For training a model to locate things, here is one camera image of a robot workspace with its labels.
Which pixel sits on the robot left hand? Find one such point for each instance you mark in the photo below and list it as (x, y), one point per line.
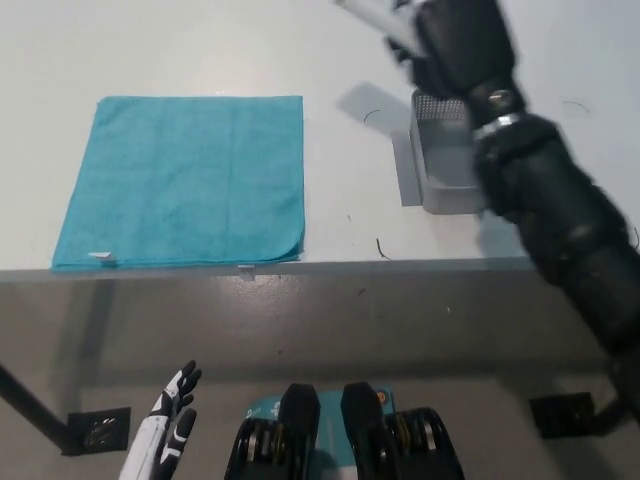
(155, 440)

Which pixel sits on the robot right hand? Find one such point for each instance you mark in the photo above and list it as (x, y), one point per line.
(460, 45)

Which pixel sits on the white calculator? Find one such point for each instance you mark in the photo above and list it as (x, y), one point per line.
(372, 15)

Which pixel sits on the black floor foot pad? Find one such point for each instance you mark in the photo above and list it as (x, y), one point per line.
(562, 416)
(100, 430)

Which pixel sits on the gray perforated plastic basket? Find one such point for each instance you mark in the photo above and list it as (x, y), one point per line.
(440, 150)

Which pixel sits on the gray flat table plate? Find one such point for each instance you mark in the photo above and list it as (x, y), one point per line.
(407, 170)

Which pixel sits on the small white edge label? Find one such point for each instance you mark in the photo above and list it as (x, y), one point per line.
(247, 272)

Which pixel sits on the teal microfiber cloth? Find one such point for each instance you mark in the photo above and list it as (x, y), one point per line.
(185, 180)

